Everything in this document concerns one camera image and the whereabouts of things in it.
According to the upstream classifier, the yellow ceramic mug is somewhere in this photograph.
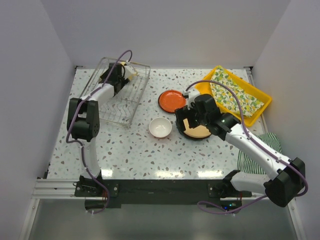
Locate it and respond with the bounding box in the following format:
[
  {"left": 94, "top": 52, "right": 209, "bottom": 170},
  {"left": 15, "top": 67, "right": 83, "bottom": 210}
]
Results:
[{"left": 122, "top": 62, "right": 138, "bottom": 81}]

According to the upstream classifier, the yellow plate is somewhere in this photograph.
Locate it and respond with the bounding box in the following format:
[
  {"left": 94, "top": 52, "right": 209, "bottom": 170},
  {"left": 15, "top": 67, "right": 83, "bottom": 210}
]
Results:
[{"left": 183, "top": 119, "right": 211, "bottom": 139}]

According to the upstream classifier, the orange plate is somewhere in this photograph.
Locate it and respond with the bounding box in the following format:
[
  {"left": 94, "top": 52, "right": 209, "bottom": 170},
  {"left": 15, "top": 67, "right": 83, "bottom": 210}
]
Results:
[{"left": 157, "top": 89, "right": 188, "bottom": 114}]

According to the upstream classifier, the dark brown beige plate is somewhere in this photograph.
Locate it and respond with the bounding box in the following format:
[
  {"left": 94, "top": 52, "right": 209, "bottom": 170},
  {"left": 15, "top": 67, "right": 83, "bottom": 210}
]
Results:
[{"left": 176, "top": 125, "right": 212, "bottom": 141}]

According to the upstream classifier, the orange ceramic bowl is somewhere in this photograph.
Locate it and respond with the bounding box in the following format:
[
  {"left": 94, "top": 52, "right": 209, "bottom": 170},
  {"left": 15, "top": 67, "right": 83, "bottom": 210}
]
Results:
[{"left": 148, "top": 117, "right": 173, "bottom": 138}]

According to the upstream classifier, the teal embossed plate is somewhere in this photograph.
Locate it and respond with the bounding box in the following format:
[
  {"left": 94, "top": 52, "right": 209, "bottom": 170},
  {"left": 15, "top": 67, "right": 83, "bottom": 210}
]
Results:
[{"left": 179, "top": 131, "right": 211, "bottom": 141}]

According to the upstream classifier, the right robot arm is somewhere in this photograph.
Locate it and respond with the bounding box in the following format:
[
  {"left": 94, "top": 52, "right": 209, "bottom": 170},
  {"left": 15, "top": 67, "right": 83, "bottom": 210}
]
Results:
[{"left": 175, "top": 92, "right": 309, "bottom": 207}]

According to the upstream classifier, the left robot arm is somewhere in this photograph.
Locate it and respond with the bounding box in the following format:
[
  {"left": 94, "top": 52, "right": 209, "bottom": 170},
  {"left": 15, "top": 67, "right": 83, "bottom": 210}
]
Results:
[{"left": 66, "top": 62, "right": 135, "bottom": 198}]

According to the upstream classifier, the yellow plastic tray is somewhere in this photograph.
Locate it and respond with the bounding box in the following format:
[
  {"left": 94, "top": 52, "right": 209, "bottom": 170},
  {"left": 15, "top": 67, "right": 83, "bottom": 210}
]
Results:
[{"left": 195, "top": 66, "right": 272, "bottom": 127}]

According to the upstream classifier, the lemon print cloth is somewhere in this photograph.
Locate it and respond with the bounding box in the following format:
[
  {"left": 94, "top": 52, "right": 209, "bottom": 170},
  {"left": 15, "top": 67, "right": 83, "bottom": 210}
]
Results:
[{"left": 210, "top": 65, "right": 264, "bottom": 118}]

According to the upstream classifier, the green striped cloth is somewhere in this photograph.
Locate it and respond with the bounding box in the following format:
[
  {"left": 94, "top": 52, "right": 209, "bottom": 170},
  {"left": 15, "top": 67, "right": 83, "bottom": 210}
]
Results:
[{"left": 237, "top": 132, "right": 282, "bottom": 175}]

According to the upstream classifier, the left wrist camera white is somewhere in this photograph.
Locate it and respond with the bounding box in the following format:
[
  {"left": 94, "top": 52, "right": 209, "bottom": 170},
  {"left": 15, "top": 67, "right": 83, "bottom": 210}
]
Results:
[{"left": 122, "top": 59, "right": 136, "bottom": 81}]

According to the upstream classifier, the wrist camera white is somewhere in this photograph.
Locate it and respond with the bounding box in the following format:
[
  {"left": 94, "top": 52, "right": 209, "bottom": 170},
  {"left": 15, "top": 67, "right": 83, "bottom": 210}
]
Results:
[
  {"left": 122, "top": 59, "right": 136, "bottom": 81},
  {"left": 182, "top": 88, "right": 201, "bottom": 109}
]

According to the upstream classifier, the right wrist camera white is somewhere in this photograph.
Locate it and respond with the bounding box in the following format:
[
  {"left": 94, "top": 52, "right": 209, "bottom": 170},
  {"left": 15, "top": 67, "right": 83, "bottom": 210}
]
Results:
[{"left": 182, "top": 88, "right": 201, "bottom": 109}]

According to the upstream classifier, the chrome wire dish rack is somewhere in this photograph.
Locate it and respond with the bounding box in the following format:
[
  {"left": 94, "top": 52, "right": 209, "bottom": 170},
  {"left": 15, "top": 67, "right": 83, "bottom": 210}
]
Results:
[{"left": 80, "top": 57, "right": 151, "bottom": 128}]

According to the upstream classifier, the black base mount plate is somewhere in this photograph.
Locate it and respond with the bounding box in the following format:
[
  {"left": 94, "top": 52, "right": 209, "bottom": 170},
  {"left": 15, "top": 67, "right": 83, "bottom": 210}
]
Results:
[{"left": 73, "top": 179, "right": 252, "bottom": 211}]

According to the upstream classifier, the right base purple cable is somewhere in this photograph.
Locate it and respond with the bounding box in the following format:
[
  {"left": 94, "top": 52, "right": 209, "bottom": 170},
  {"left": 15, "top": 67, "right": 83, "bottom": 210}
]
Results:
[{"left": 197, "top": 194, "right": 268, "bottom": 215}]

